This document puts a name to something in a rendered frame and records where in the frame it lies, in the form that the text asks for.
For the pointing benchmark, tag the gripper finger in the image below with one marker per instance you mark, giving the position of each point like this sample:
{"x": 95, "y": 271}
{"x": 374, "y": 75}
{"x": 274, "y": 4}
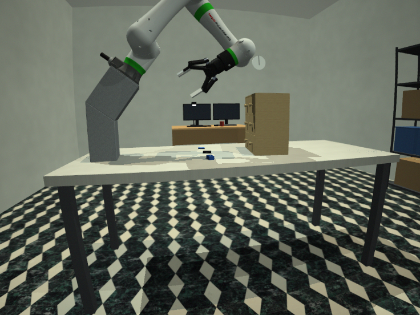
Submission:
{"x": 206, "y": 85}
{"x": 192, "y": 65}

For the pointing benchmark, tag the light wooden chest of drawers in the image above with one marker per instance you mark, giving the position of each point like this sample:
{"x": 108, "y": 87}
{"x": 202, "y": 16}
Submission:
{"x": 271, "y": 123}

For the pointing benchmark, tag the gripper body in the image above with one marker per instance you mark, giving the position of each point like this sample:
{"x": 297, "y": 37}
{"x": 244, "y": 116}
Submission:
{"x": 216, "y": 67}

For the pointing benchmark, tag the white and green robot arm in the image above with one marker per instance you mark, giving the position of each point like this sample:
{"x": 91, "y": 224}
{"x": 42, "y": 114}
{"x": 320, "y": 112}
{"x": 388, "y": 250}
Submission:
{"x": 142, "y": 34}

